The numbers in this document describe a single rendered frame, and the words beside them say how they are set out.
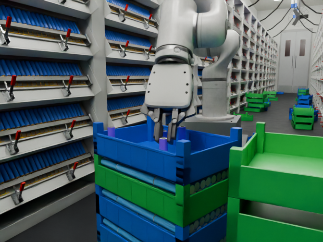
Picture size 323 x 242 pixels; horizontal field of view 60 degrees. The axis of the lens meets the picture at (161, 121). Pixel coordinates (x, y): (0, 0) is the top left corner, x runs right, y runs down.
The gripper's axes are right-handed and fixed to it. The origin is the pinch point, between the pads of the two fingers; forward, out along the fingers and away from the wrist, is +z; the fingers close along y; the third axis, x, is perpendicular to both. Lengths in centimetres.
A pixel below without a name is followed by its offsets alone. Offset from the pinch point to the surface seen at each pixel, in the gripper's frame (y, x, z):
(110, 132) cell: 15.5, -6.1, -0.8
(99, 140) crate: 17.8, -5.6, 1.5
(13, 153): 62, -28, 4
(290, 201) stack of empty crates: -22.5, 9.1, 11.4
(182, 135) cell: -1.4, -12.4, -2.5
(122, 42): 50, -74, -68
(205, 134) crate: -7.0, -12.6, -3.2
